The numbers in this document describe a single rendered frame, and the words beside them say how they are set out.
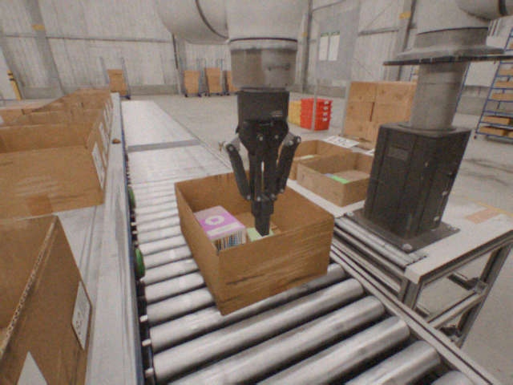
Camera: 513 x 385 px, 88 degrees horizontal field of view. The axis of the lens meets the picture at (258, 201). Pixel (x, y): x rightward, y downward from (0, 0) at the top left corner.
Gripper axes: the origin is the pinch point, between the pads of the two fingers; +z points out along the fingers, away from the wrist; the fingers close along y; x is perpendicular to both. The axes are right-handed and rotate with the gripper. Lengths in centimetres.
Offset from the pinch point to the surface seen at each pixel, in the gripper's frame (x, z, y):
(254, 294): 3.3, 21.7, -0.1
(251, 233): 27.2, 22.3, 9.9
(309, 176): 50, 18, 48
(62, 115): 122, -3, -45
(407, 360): -20.6, 24.5, 19.4
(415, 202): 5, 11, 51
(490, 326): -2, 99, 135
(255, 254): 3.2, 10.8, 0.1
